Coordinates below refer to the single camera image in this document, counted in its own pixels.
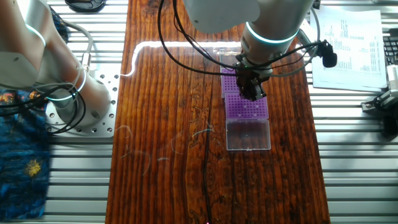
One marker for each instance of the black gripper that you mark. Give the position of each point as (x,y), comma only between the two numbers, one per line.
(247,79)

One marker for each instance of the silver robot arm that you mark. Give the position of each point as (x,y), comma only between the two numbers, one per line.
(28,46)

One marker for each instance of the purple pipette tip box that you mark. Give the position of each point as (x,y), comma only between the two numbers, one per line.
(236,105)
(228,84)

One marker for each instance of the brown wooden board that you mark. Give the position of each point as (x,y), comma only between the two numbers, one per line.
(161,124)

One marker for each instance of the printed white paper sheet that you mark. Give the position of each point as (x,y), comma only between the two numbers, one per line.
(357,77)

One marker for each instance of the white ribbed block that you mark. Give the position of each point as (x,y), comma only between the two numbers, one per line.
(393,77)

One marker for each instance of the black keyboard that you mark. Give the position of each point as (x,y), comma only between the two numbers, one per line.
(392,49)

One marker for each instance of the blue starry patterned cloth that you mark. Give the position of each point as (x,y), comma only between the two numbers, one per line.
(21,174)

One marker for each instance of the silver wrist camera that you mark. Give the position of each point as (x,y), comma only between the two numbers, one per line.
(306,37)

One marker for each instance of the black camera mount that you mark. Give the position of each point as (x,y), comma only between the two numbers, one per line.
(391,126)

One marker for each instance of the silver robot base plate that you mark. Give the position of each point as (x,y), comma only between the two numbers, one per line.
(107,129)

